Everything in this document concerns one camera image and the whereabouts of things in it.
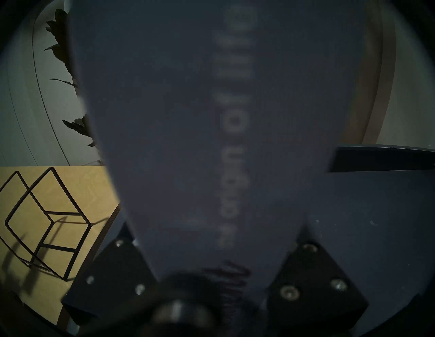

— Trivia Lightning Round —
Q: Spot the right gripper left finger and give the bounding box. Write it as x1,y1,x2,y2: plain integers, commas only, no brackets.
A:
61,234,159,317

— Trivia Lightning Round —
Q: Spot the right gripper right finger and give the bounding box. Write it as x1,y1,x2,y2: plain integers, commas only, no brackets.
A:
268,243,369,327

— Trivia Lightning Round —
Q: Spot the grey Discontent book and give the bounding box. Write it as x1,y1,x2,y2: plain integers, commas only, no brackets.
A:
66,0,384,296

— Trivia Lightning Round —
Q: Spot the black metal utility cart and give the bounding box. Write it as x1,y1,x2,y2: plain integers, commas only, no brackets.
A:
112,145,435,337

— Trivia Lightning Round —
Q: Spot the light wooden table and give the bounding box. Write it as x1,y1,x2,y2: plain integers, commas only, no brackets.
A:
0,166,123,323

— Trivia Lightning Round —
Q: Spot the dark green potted plant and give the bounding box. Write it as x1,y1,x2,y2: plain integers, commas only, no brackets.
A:
44,8,102,163

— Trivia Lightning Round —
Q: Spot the black wire book stand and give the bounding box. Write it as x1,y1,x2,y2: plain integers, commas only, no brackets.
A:
0,167,93,281

